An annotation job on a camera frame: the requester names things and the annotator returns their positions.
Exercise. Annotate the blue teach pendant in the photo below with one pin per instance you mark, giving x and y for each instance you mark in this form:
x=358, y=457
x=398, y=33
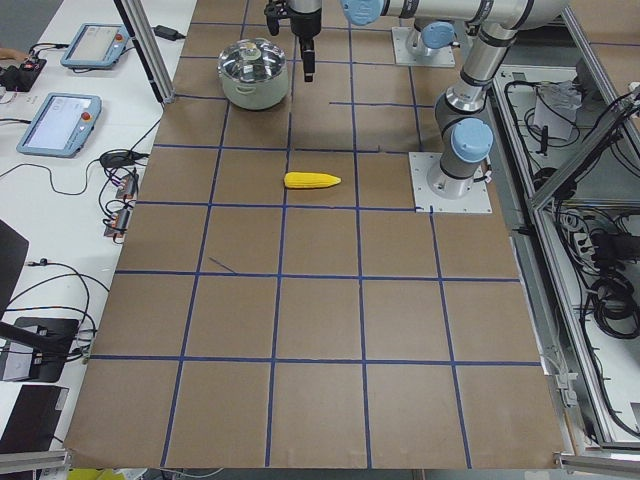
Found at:
x=96, y=46
x=61, y=126

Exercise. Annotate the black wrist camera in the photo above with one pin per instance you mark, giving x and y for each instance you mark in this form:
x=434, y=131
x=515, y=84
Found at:
x=274, y=11

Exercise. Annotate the small circuit board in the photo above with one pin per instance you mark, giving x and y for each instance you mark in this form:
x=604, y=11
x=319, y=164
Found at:
x=128, y=187
x=116, y=224

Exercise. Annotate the black power adapter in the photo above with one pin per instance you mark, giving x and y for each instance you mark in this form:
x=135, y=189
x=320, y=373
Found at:
x=168, y=33

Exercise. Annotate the far blue teach pendant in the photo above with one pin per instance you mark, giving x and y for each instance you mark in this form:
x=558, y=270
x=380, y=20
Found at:
x=96, y=46

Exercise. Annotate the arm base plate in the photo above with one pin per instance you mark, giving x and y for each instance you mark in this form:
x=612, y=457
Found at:
x=403, y=57
x=435, y=192

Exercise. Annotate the near blue teach pendant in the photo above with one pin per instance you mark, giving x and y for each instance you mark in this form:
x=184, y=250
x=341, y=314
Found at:
x=61, y=126

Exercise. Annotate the pale green cooking pot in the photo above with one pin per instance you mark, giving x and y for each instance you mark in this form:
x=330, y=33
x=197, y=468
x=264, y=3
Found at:
x=256, y=96

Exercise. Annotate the yellow corn cob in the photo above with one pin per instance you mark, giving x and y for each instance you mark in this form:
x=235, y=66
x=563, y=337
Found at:
x=310, y=180

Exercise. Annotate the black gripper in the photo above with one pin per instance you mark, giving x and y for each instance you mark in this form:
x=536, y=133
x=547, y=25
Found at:
x=305, y=23

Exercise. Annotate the glass pot lid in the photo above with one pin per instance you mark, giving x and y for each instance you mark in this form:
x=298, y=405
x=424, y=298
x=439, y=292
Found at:
x=251, y=61

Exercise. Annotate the black monitor stand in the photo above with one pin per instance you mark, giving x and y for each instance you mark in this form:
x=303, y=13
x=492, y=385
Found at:
x=37, y=348

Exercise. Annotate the aluminium frame post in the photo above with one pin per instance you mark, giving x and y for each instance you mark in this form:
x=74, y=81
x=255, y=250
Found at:
x=140, y=31

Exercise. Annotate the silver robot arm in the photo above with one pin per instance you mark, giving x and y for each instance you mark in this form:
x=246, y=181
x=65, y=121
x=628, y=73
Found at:
x=467, y=140
x=429, y=36

